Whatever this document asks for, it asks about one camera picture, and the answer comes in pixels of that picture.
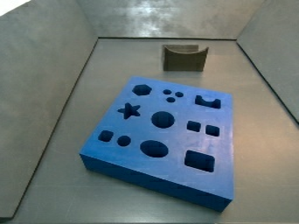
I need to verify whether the black curved plastic stand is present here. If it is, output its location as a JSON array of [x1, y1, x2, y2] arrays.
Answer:
[[162, 45, 209, 72]]

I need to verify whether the blue foam shape-sorter block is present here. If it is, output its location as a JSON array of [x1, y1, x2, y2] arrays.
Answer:
[[78, 77, 233, 212]]

